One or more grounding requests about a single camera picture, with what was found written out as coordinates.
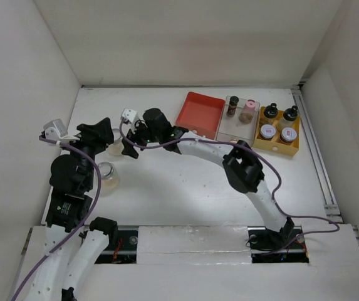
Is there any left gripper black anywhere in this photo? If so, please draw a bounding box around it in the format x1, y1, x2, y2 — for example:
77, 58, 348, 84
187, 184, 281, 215
61, 117, 113, 189

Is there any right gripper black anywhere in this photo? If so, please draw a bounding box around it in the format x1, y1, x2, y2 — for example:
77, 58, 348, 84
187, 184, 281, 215
122, 117, 162, 157

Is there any small black pepper grinder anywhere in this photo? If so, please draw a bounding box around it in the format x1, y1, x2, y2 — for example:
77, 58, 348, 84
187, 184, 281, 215
226, 95, 239, 117

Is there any pink cap spice bottle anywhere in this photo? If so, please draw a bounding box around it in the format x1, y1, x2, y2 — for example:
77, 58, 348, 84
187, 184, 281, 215
239, 99, 256, 124

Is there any pink sauce jar white lid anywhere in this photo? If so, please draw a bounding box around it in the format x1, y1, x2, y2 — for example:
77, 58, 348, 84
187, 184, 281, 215
259, 124, 276, 140

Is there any brown-spice bottle black pump cap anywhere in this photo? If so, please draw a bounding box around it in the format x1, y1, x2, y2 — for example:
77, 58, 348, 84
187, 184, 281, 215
259, 103, 278, 127

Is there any dark sauce jar white lid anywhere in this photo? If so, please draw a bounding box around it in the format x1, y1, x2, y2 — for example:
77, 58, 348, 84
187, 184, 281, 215
280, 127, 298, 145

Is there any white-powder bottle black pump cap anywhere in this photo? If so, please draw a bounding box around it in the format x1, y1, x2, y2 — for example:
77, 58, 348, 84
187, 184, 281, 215
276, 105, 299, 132

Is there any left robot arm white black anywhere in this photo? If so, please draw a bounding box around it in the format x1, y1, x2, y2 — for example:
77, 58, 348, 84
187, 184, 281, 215
12, 118, 118, 300

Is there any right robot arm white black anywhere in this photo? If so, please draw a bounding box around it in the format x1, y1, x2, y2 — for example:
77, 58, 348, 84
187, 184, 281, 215
121, 108, 294, 250

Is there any glass jar under left gripper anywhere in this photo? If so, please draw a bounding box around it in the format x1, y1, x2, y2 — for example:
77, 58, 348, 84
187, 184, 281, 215
107, 129, 124, 156

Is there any large glass jar metal lid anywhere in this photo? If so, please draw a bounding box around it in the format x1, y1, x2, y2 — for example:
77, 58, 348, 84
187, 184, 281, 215
98, 162, 120, 189

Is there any red orange plastic bin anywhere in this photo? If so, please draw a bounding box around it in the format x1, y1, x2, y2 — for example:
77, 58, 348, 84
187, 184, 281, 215
175, 92, 225, 140

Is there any clear plastic bin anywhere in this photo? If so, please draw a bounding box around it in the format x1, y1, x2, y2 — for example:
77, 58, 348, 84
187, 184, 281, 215
216, 95, 260, 146

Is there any yellow plastic bin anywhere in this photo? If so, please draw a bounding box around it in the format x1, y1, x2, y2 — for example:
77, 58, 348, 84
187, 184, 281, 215
252, 107, 301, 157

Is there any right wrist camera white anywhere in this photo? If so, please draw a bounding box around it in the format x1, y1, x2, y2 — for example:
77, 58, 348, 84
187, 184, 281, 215
121, 108, 140, 132

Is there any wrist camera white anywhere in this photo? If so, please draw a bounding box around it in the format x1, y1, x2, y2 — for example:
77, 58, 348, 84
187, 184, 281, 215
121, 108, 140, 132
41, 119, 79, 142

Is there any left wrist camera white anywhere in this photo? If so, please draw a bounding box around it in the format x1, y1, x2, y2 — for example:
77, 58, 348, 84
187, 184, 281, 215
41, 119, 79, 142

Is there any aluminium rail right side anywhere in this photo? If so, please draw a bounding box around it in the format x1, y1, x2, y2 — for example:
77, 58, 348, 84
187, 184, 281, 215
291, 82, 359, 248

